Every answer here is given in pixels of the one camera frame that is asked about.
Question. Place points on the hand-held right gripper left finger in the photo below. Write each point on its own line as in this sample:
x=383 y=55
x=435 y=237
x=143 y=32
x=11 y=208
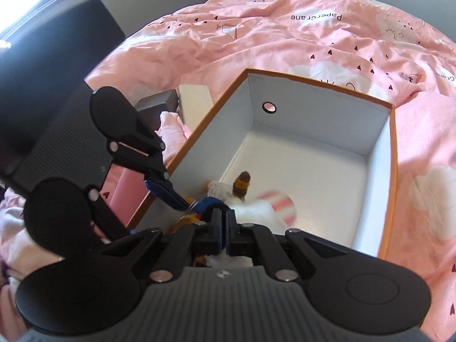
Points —
x=218 y=231

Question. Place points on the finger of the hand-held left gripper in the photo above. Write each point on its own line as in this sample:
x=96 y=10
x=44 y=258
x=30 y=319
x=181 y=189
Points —
x=167 y=192
x=103 y=210

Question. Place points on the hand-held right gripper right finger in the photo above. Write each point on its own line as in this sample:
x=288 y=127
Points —
x=233 y=235

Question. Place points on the white plush toy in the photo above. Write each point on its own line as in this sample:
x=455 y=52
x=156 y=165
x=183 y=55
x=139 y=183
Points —
x=256 y=213

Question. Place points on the grey leather box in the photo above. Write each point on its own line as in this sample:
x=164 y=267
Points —
x=156 y=102

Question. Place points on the long white box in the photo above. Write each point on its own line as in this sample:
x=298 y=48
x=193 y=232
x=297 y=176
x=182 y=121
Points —
x=196 y=101

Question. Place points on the orange cardboard box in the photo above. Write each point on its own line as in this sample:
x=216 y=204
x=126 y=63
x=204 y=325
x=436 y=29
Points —
x=313 y=156

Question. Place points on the window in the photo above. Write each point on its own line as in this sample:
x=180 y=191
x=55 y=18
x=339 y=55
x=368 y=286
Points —
x=21 y=0

